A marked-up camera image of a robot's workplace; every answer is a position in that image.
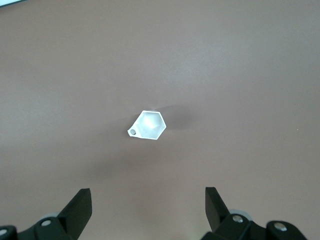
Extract white faceted cup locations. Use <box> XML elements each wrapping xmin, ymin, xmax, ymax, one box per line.
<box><xmin>126</xmin><ymin>110</ymin><xmax>167</xmax><ymax>141</ymax></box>

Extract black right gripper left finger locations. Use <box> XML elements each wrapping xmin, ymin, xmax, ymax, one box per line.
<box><xmin>17</xmin><ymin>187</ymin><xmax>93</xmax><ymax>240</ymax></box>

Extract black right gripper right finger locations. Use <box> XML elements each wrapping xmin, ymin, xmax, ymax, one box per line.
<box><xmin>202</xmin><ymin>186</ymin><xmax>266</xmax><ymax>240</ymax></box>

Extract brown table cover sheet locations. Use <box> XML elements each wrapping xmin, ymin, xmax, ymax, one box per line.
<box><xmin>0</xmin><ymin>0</ymin><xmax>320</xmax><ymax>240</ymax></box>

